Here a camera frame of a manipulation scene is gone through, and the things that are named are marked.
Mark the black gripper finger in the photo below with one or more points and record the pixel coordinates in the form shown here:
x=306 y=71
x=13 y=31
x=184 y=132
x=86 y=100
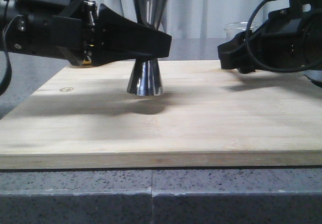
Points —
x=118 y=38
x=233 y=55

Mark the steel double jigger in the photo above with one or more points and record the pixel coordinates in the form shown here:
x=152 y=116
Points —
x=145 y=79

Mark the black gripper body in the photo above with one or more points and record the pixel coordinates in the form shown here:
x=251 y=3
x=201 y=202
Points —
x=60 y=29
x=290 y=39

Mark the glass beaker with liquid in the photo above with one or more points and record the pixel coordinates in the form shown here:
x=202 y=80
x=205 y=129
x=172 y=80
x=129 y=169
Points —
x=231 y=29

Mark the grey curtain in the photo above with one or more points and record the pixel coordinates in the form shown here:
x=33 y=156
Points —
x=193 y=18

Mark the wooden cutting board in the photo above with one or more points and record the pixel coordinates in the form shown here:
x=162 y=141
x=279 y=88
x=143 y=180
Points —
x=207 y=117

